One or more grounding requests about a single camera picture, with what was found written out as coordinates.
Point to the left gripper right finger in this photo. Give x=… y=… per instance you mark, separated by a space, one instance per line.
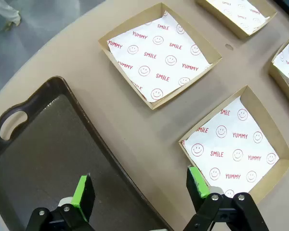
x=195 y=185

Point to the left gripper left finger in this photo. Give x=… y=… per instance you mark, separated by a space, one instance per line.
x=85 y=199

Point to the kraft cardboard food box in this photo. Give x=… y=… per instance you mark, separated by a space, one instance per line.
x=221 y=17
x=279 y=78
x=262 y=120
x=135 y=24

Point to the brown plastic serving tray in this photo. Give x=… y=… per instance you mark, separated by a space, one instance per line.
x=50 y=144

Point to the bystander in white trousers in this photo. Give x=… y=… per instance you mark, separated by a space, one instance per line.
x=4 y=9

